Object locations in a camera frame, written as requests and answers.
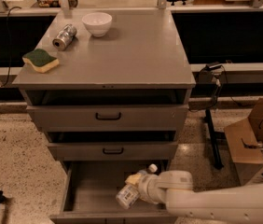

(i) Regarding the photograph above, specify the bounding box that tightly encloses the clear plastic bottle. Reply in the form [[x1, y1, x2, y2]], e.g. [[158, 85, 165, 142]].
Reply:
[[116, 164, 158, 209]]

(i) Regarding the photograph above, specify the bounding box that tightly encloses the black middle drawer handle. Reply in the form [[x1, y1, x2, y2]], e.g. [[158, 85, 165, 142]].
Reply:
[[102, 147, 124, 155]]

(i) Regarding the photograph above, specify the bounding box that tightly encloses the black top drawer handle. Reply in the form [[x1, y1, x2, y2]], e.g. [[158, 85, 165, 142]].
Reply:
[[95, 112, 121, 121]]

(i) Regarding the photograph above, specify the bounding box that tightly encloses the green yellow sponge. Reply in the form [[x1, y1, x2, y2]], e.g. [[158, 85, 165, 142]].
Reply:
[[22, 49, 59, 73]]

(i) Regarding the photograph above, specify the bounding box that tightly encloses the brown cardboard box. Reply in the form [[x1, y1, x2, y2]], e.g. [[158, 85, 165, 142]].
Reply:
[[224, 98, 263, 186]]

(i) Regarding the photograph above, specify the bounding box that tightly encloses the black stand with adapter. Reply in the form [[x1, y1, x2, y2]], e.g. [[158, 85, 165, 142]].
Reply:
[[195, 62, 225, 170]]

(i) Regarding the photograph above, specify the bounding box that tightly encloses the grey drawer cabinet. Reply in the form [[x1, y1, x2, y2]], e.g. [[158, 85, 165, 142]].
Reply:
[[12, 7, 197, 173]]

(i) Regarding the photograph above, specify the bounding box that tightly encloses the grey middle drawer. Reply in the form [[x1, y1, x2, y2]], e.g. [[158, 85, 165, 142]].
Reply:
[[48, 142, 177, 161]]

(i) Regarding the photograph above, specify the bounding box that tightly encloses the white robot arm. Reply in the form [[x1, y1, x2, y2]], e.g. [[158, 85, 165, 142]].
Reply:
[[126, 171, 263, 224]]

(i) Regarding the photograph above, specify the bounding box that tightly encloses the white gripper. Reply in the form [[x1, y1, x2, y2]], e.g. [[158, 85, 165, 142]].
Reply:
[[125, 174, 167, 203]]

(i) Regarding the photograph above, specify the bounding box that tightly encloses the silver metal can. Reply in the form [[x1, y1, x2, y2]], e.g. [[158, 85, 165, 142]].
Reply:
[[52, 24, 77, 50]]

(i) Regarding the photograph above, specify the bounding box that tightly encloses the grey top drawer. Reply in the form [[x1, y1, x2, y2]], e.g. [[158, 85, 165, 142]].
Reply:
[[27, 105, 188, 132]]

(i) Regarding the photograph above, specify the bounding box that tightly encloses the black cable on left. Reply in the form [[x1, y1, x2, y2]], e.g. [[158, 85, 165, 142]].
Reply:
[[0, 6, 23, 88]]

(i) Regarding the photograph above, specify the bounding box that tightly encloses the grey open bottom drawer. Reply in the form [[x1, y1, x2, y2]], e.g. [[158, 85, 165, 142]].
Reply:
[[49, 161, 176, 224]]

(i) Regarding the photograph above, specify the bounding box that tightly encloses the black drawer handle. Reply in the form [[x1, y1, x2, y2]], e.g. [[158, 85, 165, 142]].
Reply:
[[102, 147, 124, 155], [95, 112, 121, 121]]

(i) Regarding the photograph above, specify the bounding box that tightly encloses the white ceramic bowl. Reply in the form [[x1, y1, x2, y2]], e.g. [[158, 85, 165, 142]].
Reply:
[[82, 12, 112, 37]]

